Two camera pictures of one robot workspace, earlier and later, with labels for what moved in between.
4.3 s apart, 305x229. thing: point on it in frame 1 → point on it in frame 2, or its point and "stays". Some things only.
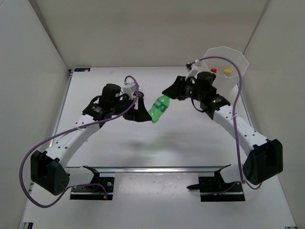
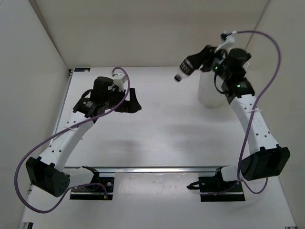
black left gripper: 140,114 → 131,106
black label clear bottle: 140,93 → 186,68
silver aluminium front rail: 154,169 stays
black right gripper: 177,91 → 205,57
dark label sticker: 82,69 stays
